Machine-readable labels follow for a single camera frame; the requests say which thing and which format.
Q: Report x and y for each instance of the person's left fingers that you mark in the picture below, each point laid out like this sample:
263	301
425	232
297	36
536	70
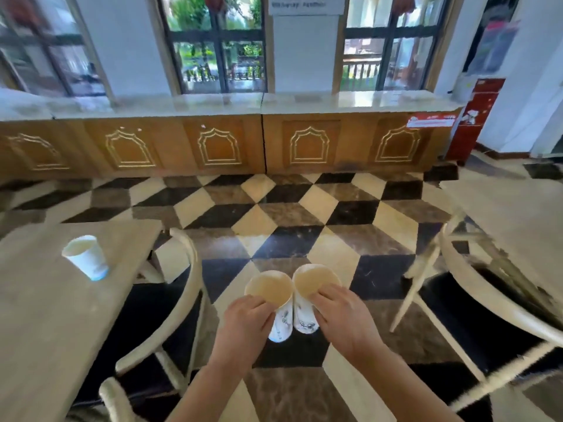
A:
264	309

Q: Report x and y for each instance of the long wooden counter cabinet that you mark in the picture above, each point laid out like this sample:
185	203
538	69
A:
220	136

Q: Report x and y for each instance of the grey wooden table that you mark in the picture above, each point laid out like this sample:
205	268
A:
48	312
519	224

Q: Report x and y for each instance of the white wall notice sign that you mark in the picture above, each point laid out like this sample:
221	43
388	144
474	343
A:
306	4

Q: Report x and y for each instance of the person's right forearm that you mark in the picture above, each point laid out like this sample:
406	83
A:
402	386

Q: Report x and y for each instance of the white paper cup with drink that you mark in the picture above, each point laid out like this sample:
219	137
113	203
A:
310	281
272	294

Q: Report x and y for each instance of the dark framed window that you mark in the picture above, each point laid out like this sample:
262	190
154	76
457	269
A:
389	41
217	43
42	43

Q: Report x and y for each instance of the person's left hand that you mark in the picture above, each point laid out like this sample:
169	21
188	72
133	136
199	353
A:
242	329

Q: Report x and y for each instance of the person's right hand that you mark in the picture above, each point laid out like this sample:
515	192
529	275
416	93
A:
347	323

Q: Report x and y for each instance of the white wooden chair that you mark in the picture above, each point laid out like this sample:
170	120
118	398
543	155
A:
475	303
116	402
176	312

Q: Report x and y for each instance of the red and white sticker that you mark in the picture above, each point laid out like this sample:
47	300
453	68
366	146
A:
432	119

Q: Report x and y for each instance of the person's right fingers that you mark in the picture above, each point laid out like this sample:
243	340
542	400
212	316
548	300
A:
321	298

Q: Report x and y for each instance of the empty white paper cup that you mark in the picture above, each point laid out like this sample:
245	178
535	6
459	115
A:
88	257

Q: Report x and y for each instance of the person's left forearm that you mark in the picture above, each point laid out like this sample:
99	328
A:
204	391

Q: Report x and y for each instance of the red fire extinguisher box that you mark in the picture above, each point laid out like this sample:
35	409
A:
475	118

